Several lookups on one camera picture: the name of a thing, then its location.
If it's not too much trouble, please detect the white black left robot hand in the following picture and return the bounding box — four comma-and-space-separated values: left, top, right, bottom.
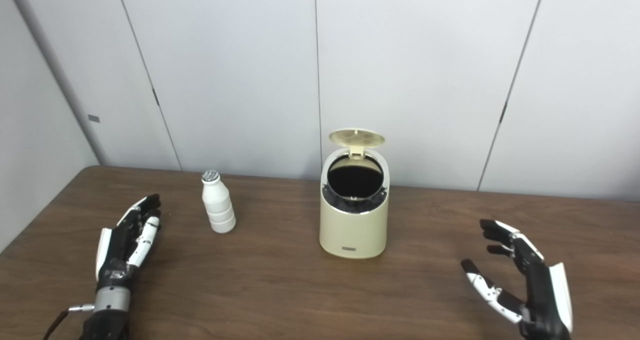
95, 194, 162, 291

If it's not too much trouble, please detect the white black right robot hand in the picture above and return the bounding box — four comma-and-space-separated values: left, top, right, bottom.
460, 219, 574, 340

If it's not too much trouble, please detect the small white plastic bottle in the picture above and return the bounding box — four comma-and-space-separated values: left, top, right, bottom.
201, 170, 237, 234

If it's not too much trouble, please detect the round cream bin lid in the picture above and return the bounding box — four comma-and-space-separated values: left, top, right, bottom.
328, 128, 386, 160

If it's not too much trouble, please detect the cream lidded trash bin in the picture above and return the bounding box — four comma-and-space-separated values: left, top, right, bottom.
319, 148, 390, 259

